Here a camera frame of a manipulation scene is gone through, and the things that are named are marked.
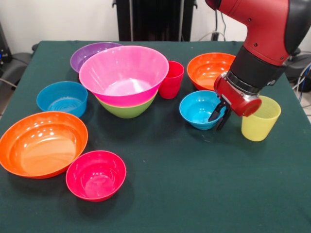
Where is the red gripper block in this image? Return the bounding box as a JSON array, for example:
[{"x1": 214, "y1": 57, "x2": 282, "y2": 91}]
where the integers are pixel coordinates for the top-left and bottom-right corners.
[{"x1": 208, "y1": 74, "x2": 262, "y2": 132}]

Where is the small cyan bowl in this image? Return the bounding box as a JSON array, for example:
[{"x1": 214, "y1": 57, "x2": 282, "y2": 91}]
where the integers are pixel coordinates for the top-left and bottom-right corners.
[{"x1": 179, "y1": 90, "x2": 228, "y2": 131}]

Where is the yellow cup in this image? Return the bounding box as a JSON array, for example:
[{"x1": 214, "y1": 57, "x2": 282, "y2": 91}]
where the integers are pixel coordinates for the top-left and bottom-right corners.
[{"x1": 241, "y1": 95, "x2": 282, "y2": 141}]

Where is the large magenta bowl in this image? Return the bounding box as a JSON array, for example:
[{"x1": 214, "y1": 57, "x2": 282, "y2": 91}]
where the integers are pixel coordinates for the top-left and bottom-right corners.
[{"x1": 78, "y1": 45, "x2": 170, "y2": 107}]

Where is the orange bowl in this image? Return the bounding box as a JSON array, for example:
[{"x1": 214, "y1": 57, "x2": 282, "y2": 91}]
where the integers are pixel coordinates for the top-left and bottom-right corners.
[
  {"x1": 187, "y1": 52, "x2": 237, "y2": 92},
  {"x1": 0, "y1": 111, "x2": 89, "y2": 180}
]

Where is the red cup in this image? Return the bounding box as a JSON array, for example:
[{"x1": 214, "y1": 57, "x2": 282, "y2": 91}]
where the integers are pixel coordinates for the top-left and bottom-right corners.
[{"x1": 158, "y1": 60, "x2": 185, "y2": 100}]

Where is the dark green table cloth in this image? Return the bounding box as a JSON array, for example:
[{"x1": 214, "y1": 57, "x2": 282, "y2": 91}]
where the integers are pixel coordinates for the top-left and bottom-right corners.
[{"x1": 0, "y1": 40, "x2": 311, "y2": 233}]

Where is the green bowl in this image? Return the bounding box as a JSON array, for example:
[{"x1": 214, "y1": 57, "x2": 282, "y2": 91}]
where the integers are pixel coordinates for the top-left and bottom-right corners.
[{"x1": 94, "y1": 92, "x2": 158, "y2": 119}]

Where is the small crimson bowl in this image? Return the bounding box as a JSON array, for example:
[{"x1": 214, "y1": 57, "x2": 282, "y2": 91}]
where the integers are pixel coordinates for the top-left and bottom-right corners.
[{"x1": 65, "y1": 150, "x2": 127, "y2": 202}]

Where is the purple bowl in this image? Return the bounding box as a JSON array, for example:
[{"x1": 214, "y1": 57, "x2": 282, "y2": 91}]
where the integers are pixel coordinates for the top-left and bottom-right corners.
[{"x1": 69, "y1": 41, "x2": 123, "y2": 74}]

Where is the straight-sided blue bowl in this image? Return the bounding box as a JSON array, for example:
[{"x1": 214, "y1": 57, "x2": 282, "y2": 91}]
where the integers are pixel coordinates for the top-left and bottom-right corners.
[{"x1": 36, "y1": 81, "x2": 88, "y2": 118}]

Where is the black computer box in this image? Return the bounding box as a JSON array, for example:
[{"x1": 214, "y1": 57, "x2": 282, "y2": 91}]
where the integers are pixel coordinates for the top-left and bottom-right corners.
[{"x1": 0, "y1": 20, "x2": 12, "y2": 66}]

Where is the white cable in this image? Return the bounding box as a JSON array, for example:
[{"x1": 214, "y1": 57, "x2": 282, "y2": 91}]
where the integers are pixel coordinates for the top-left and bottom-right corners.
[{"x1": 198, "y1": 11, "x2": 228, "y2": 42}]

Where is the tangle of cables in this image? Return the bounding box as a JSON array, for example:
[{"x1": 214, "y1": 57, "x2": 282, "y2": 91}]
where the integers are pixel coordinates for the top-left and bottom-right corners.
[{"x1": 291, "y1": 62, "x2": 311, "y2": 98}]

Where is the black pedestal foot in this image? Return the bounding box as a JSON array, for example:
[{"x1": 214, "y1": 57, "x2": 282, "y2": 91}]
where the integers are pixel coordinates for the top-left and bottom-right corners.
[
  {"x1": 285, "y1": 47, "x2": 311, "y2": 82},
  {"x1": 7, "y1": 51, "x2": 34, "y2": 84}
]

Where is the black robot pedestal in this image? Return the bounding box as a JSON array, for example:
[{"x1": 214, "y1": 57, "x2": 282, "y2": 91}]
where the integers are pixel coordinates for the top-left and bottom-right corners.
[{"x1": 112, "y1": 0, "x2": 198, "y2": 42}]

